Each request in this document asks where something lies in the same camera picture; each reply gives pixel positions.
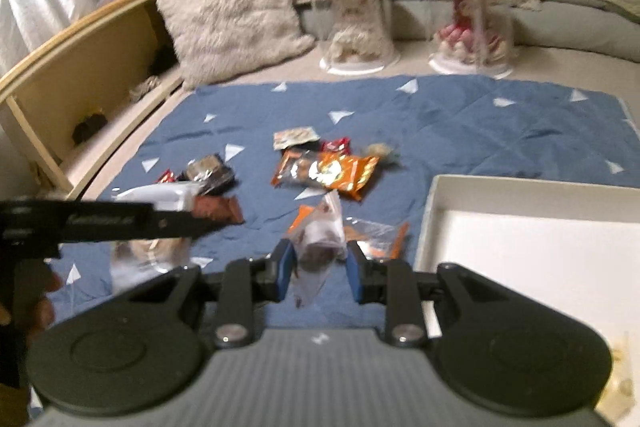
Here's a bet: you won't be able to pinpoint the blue blanket with white triangles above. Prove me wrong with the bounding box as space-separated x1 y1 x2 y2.
47 74 629 323

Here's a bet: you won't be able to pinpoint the dark object on shelf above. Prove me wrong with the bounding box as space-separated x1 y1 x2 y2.
72 109 109 144

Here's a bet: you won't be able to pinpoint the black snack packet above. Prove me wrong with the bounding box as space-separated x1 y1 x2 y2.
181 153 239 196

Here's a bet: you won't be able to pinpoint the person's left hand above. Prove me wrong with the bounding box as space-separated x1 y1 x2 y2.
25 274 63 348

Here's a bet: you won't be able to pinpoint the beige snack packet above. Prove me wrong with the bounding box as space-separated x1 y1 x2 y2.
273 127 320 151

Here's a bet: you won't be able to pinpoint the green white candy packet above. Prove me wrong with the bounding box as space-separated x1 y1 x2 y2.
362 143 401 166

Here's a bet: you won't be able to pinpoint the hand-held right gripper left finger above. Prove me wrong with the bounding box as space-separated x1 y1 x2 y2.
116 241 294 350

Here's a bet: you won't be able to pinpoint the clear case of cream doll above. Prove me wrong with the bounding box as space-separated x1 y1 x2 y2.
306 0 402 75

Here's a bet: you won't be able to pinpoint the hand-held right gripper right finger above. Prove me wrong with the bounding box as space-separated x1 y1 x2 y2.
347 241 511 349

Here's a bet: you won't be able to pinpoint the wooden headboard shelf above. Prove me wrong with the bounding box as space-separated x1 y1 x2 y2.
0 0 187 201

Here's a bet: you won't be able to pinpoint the clear orange-edged wrapper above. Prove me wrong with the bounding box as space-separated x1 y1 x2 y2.
345 217 411 261

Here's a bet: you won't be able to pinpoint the fluffy cream pillow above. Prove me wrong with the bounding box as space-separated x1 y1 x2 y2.
152 0 316 91

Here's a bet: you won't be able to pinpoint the red doll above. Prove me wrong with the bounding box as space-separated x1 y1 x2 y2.
434 0 507 64

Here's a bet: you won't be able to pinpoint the grey crumpled item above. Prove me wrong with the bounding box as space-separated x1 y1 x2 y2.
129 77 162 104

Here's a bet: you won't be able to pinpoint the cream doll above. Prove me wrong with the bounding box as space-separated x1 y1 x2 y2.
331 0 392 64

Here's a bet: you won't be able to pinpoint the clear snack packet brown contents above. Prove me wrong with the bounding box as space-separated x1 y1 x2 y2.
284 191 351 308

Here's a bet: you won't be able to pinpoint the white snack packet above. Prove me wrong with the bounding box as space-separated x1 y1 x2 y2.
111 182 201 214

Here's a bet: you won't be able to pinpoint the white box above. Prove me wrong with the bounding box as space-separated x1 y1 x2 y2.
414 174 640 423

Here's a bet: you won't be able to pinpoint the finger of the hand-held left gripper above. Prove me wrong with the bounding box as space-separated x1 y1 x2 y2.
152 207 213 239

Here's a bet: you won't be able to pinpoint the clear case of red doll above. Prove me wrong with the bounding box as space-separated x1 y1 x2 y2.
422 0 516 80

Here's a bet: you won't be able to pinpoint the orange bread packet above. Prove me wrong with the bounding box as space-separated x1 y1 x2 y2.
271 148 382 202

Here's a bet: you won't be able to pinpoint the pale clear snack packet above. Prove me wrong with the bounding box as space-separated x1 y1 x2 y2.
597 332 639 419

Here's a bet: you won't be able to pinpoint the clear cookie packet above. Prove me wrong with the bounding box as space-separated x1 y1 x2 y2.
109 237 193 294

